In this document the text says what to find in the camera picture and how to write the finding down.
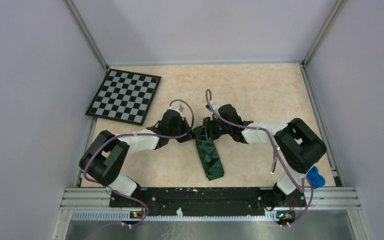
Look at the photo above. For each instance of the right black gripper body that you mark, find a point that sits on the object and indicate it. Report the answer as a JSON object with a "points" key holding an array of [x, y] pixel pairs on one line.
{"points": [[219, 128]]}

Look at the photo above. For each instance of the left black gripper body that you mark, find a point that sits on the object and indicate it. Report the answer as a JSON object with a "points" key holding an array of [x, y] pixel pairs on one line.
{"points": [[181, 127]]}

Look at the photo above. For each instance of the dark green cloth napkin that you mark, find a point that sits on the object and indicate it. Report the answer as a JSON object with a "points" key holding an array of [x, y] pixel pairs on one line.
{"points": [[208, 155]]}

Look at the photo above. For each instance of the silver metal fork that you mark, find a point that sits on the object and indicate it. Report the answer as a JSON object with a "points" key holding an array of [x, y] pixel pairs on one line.
{"points": [[274, 162]]}

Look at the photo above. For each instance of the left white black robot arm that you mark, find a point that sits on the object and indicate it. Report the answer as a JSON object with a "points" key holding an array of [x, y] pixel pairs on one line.
{"points": [[104, 158]]}

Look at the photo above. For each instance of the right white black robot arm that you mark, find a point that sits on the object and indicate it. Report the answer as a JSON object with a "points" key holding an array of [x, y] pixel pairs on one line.
{"points": [[295, 141]]}

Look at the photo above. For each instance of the black grey checkerboard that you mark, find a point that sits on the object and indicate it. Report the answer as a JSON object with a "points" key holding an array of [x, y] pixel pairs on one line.
{"points": [[124, 96]]}

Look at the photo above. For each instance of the blue toy car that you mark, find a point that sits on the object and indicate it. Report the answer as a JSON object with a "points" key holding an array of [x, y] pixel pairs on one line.
{"points": [[315, 178]]}

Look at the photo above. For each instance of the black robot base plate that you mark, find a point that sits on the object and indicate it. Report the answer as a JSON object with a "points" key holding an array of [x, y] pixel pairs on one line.
{"points": [[209, 201]]}

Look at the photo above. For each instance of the white toothed cable rail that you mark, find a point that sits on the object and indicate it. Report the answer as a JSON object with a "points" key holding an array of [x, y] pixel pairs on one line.
{"points": [[127, 216]]}

